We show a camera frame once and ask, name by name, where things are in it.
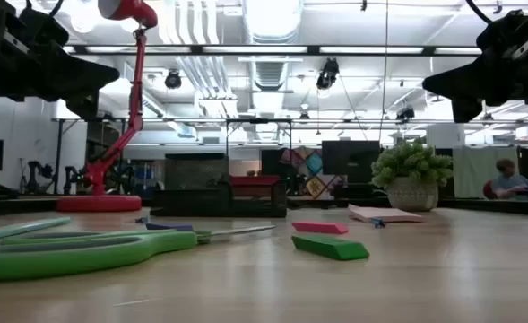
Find silver ventilation duct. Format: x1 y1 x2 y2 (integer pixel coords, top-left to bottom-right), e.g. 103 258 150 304
240 0 305 91

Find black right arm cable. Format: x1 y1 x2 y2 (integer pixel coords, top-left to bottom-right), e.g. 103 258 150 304
463 0 493 24

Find black background monitor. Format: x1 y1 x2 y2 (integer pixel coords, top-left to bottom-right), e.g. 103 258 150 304
321 140 381 184

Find black table frame rail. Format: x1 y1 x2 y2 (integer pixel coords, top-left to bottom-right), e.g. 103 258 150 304
0 195 528 217

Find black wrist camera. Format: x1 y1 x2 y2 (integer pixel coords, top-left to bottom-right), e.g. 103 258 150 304
19 6 70 46
476 9 528 51

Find colourful patterned panel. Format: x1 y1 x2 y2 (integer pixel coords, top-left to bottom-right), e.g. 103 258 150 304
281 147 349 201

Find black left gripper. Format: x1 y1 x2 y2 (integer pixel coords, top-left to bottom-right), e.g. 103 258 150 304
0 0 121 120

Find person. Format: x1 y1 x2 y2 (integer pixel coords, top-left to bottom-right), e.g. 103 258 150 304
482 158 528 201

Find black background workstation frame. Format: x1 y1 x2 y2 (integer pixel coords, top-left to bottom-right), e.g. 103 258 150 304
50 117 294 196

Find pink eraser block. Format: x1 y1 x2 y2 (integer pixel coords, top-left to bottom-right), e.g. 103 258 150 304
291 221 350 235

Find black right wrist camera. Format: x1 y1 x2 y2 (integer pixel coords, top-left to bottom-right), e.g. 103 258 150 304
476 9 528 51

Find green handled scissors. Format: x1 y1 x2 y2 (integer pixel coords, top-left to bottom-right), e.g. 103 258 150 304
0 223 277 283

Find teal pencil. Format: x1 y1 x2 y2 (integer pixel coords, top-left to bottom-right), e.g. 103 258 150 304
0 216 72 244

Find black mesh desk organizer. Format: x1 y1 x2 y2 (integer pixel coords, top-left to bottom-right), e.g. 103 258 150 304
150 153 288 219

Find black overhead frame beam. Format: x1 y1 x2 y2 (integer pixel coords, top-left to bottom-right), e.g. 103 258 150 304
64 44 484 57

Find black ceiling spotlight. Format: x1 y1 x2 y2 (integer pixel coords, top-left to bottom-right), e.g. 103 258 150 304
316 57 341 91
395 105 416 122
164 69 183 90

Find large pale pink notepad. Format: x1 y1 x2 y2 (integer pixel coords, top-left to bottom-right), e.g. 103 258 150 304
347 204 425 224

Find dark blue sticky note pad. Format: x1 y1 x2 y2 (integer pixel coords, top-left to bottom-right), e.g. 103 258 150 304
144 222 195 232

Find pale green fabric screen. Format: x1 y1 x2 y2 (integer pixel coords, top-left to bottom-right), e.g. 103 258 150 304
452 145 520 200

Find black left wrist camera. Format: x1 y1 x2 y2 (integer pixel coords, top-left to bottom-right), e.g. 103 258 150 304
19 6 70 46

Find potted green plant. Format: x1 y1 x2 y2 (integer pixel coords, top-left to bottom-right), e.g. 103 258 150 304
370 138 454 213

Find red desk lamp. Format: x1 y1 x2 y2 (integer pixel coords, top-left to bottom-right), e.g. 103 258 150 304
56 0 160 213

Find green eraser block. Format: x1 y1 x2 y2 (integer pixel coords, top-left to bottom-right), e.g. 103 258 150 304
290 232 371 262

